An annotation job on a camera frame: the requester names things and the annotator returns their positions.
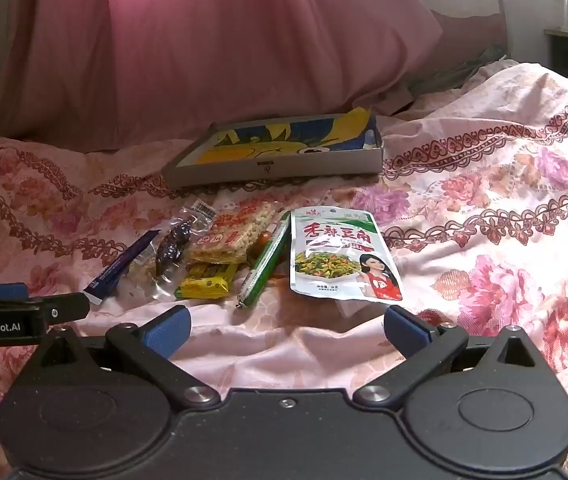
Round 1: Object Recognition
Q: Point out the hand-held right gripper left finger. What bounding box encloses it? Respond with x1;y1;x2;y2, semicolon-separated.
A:
26;304;222;408

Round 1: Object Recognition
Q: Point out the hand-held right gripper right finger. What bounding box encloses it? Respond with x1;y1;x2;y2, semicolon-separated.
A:
353;304;547;408

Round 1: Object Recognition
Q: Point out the yellow snack packet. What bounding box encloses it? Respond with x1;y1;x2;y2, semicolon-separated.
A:
174;260;239;302

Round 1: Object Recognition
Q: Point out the purple stick packet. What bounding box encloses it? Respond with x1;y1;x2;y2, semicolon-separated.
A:
83;230;162;307

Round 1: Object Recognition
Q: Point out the clear packet of dark dates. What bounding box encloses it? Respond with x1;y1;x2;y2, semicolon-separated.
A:
151;200;217;288

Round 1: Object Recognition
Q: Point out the white green snack pouch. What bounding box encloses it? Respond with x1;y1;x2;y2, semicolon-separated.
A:
289;206;405;304

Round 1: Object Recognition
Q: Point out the green sausage stick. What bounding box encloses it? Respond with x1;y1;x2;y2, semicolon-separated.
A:
235;210;293;311

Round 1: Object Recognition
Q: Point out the noodle cracker packet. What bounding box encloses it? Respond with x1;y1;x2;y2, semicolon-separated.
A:
186;199;281;266

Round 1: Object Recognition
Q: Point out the grey cardboard box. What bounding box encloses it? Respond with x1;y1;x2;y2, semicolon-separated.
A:
160;106;385;192

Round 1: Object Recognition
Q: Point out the floral pink blanket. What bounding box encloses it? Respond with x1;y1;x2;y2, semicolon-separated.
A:
0;60;568;480

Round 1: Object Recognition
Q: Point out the yellow blue printed paper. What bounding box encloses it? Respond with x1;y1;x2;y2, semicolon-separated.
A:
196;106;377;167

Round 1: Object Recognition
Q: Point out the brown cardboard piece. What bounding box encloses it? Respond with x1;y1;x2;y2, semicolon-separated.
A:
371;82;417;117

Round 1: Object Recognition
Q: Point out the grey green cloth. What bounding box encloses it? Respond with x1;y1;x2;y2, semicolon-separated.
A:
404;42;512;106

